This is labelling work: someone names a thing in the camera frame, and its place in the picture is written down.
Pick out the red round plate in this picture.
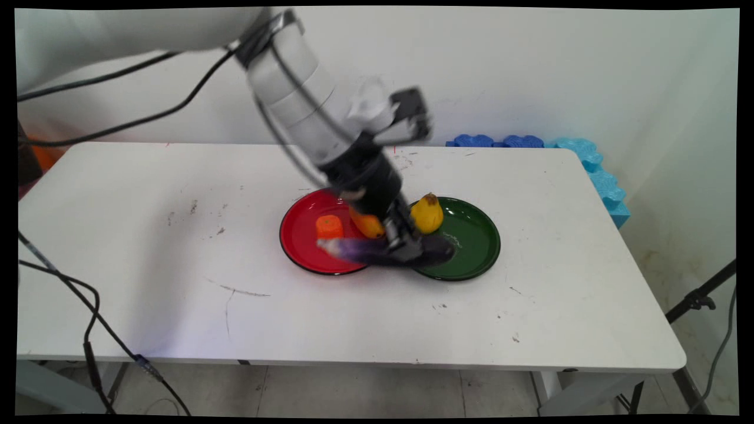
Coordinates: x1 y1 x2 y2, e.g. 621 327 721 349
279 187 389 276

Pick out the orange object behind table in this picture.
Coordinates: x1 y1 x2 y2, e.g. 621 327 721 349
27 141 65 172

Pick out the dark object behind table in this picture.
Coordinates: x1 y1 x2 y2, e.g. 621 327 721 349
16 120 44 188

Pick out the orange toy persimmon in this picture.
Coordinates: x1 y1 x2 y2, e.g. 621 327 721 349
315 214 345 241

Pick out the orange toy mango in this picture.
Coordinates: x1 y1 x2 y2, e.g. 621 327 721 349
348 205 388 240

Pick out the black tripod stand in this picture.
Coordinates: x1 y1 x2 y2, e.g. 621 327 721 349
665 259 738 324

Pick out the black cable with connector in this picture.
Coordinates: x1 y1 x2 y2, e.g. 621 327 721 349
16 231 193 416

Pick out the light blue foam mat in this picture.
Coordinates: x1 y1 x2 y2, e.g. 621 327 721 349
544 137 631 230

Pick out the dark green round plate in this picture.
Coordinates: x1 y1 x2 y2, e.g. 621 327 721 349
406 197 501 281

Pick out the black table leg frame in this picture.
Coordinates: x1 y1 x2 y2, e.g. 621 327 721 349
105 362 131 414
616 366 715 416

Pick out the purple toy eggplant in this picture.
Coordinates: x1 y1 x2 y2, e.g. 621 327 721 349
317 234 456 268

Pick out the grey hanging cable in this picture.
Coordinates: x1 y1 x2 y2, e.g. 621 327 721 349
688 285 738 414

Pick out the yellow toy pear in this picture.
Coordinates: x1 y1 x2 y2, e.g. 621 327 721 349
410 193 444 234

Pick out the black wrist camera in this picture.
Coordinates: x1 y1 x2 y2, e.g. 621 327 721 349
375 87 435 146

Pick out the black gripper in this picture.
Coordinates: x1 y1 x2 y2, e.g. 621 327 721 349
320 137 427 263

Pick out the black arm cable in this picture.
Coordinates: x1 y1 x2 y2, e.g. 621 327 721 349
16 49 237 148
16 49 181 103

